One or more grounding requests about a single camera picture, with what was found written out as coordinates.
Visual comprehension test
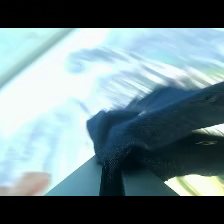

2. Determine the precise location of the black garment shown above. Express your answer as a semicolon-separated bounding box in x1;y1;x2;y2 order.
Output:
86;81;224;197

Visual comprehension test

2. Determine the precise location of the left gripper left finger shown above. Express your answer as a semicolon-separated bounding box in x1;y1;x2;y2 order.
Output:
44;155;103;197

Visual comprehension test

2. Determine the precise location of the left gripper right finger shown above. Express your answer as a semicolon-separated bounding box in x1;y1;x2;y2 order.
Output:
121;168;180;197

